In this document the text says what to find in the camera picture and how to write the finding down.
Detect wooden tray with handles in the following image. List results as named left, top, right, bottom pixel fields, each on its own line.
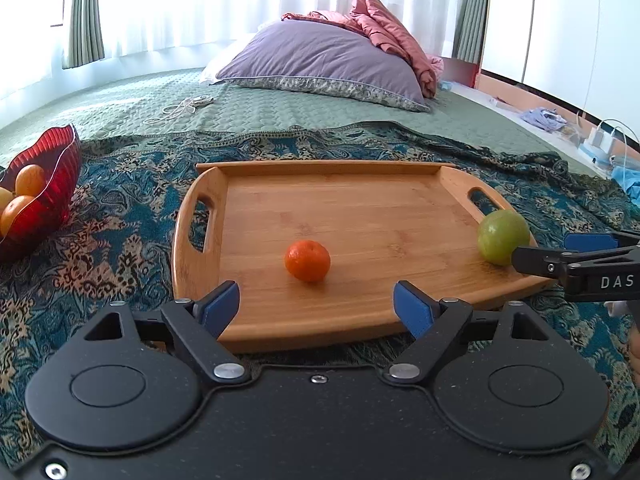
left=171, top=160, right=557, bottom=354

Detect teal patterned blanket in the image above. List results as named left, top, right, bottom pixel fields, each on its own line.
left=0, top=120, right=640, bottom=461

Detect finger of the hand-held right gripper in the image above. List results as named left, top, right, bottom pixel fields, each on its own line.
left=563, top=230, right=640, bottom=253
left=511, top=245, right=576, bottom=279

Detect white cable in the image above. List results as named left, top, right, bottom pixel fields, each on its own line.
left=143, top=94, right=216, bottom=126

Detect reddish wooden headboard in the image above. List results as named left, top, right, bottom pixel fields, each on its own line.
left=440, top=55, right=481, bottom=88

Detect lilac cloth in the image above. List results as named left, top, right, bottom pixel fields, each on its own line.
left=520, top=107, right=568, bottom=133

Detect tangerine with stem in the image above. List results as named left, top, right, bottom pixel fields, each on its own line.
left=284, top=239, right=332, bottom=283

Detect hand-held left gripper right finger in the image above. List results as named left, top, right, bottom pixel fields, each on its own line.
left=384, top=281, right=553, bottom=386

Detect purple pillow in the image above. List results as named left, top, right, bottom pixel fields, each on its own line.
left=216, top=20, right=432, bottom=113

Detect green quilted bedspread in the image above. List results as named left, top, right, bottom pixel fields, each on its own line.
left=0, top=67, right=606, bottom=178

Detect red glass bowl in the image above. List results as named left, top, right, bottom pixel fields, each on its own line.
left=0, top=124, right=82, bottom=262

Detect orange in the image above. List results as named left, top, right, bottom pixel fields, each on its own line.
left=15, top=164, right=47, bottom=197
left=0, top=195, right=37, bottom=237

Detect white sheer curtain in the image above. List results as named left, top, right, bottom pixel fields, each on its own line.
left=0, top=0, right=468, bottom=101

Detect light blue cloth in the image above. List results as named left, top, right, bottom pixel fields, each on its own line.
left=610, top=165, right=640, bottom=196

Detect pink quilt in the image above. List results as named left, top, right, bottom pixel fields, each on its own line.
left=281, top=0, right=445, bottom=98

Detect white pillow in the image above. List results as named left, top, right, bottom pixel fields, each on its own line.
left=199, top=32, right=258, bottom=86

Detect green curtain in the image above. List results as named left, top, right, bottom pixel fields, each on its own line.
left=452, top=0, right=493, bottom=63
left=61, top=0, right=106, bottom=70

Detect large green apple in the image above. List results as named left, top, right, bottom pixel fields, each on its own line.
left=476, top=210, right=531, bottom=266

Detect white wardrobe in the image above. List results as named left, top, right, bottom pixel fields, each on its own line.
left=480, top=0, right=640, bottom=136

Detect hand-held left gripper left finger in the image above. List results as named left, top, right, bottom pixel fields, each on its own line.
left=80, top=281, right=247, bottom=386

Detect white charger box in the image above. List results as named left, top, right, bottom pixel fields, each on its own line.
left=580, top=120, right=631, bottom=166

